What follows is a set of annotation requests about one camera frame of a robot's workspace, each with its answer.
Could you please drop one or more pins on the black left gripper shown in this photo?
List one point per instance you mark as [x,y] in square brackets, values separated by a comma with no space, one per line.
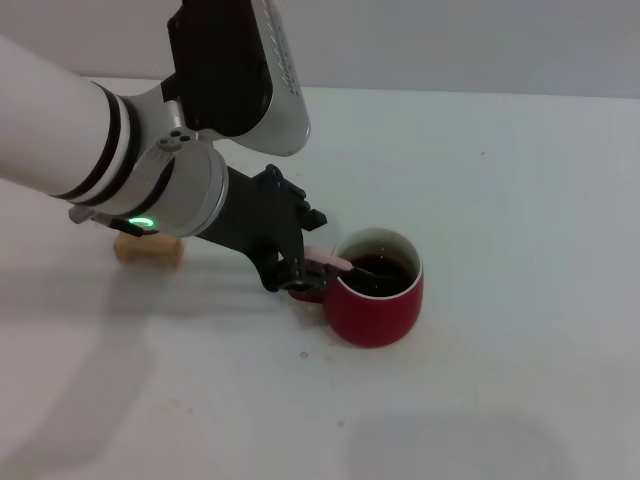
[255,220]

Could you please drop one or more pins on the red ceramic cup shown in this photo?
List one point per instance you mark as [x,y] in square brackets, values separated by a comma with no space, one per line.
[380,315]

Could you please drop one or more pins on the dark coffee liquid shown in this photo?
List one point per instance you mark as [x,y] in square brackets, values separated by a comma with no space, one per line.
[382,275]

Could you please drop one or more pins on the pale notched wooden block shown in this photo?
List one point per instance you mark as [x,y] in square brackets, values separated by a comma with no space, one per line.
[150,250]

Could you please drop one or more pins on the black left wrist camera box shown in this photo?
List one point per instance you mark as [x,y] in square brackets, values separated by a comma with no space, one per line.
[235,70]

